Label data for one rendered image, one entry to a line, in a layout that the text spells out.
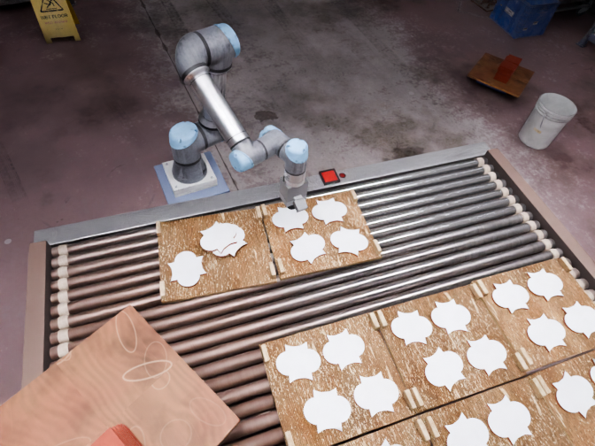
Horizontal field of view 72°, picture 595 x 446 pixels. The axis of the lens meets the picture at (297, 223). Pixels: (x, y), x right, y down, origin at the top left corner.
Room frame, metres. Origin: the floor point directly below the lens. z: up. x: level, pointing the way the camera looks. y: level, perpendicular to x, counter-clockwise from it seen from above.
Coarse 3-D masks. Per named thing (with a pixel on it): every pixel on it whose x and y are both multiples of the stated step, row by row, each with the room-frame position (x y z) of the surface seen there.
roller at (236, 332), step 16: (544, 240) 1.06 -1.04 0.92; (496, 256) 0.95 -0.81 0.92; (512, 256) 0.97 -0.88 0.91; (432, 272) 0.84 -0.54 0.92; (448, 272) 0.85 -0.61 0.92; (464, 272) 0.87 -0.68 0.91; (384, 288) 0.74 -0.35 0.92; (400, 288) 0.76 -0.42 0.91; (320, 304) 0.65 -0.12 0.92; (336, 304) 0.66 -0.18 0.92; (352, 304) 0.67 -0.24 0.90; (256, 320) 0.56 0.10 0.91; (272, 320) 0.57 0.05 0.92; (288, 320) 0.58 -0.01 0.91; (208, 336) 0.48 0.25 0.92; (224, 336) 0.49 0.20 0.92; (240, 336) 0.50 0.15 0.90; (176, 352) 0.42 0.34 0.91
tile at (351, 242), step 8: (336, 232) 0.96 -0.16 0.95; (344, 232) 0.96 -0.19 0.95; (352, 232) 0.97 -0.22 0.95; (336, 240) 0.92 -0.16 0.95; (344, 240) 0.92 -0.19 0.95; (352, 240) 0.93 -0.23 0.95; (360, 240) 0.93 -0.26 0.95; (336, 248) 0.89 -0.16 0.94; (344, 248) 0.89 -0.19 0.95; (352, 248) 0.89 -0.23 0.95; (360, 248) 0.89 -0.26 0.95
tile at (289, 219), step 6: (282, 210) 1.04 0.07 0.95; (288, 210) 1.04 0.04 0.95; (294, 210) 1.04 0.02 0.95; (276, 216) 1.00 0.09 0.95; (282, 216) 1.00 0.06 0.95; (288, 216) 1.01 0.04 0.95; (294, 216) 1.01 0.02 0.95; (300, 216) 1.01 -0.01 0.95; (306, 216) 1.02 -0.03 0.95; (276, 222) 0.97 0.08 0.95; (282, 222) 0.97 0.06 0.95; (288, 222) 0.98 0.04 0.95; (294, 222) 0.98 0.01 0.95; (300, 222) 0.98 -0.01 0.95; (288, 228) 0.95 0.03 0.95; (294, 228) 0.95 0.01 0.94; (300, 228) 0.96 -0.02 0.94
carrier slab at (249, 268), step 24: (216, 216) 0.97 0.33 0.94; (240, 216) 0.99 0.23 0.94; (168, 240) 0.83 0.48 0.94; (192, 240) 0.85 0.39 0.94; (264, 240) 0.89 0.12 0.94; (216, 264) 0.75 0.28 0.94; (240, 264) 0.77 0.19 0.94; (264, 264) 0.78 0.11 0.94; (168, 288) 0.63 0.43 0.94; (192, 288) 0.64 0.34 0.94; (216, 288) 0.65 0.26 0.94; (240, 288) 0.67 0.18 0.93
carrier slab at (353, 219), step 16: (272, 208) 1.05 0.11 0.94; (352, 208) 1.10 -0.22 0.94; (272, 224) 0.97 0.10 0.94; (320, 224) 1.00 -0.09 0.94; (336, 224) 1.01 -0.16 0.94; (352, 224) 1.02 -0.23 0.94; (272, 240) 0.89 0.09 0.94; (288, 240) 0.90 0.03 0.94; (368, 240) 0.95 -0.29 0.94; (288, 256) 0.83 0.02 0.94; (336, 256) 0.85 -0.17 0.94; (352, 256) 0.86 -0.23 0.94; (368, 256) 0.87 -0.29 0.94; (288, 272) 0.76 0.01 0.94; (304, 272) 0.76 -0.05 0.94
